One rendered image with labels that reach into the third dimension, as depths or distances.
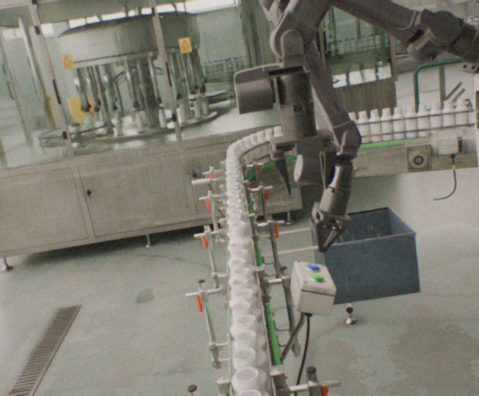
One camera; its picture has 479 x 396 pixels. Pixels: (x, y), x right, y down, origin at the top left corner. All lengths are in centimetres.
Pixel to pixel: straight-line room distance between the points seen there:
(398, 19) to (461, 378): 195
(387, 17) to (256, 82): 55
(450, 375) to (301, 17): 231
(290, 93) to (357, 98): 599
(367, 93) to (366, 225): 473
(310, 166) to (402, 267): 91
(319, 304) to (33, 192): 413
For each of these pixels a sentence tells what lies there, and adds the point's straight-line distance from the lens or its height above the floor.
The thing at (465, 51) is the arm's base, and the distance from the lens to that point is 151.
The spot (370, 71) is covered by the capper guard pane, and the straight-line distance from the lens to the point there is 697.
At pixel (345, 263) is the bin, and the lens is 202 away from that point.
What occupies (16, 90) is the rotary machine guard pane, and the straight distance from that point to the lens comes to 515.
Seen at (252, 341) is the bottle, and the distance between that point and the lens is 104.
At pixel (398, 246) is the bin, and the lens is 204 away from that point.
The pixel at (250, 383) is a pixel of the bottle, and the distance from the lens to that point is 94.
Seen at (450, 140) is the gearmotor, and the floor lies 101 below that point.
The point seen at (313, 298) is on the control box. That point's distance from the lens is 133.
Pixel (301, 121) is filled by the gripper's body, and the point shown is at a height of 152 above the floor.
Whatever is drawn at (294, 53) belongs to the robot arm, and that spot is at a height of 163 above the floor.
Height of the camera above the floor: 167
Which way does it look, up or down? 16 degrees down
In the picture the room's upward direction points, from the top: 10 degrees counter-clockwise
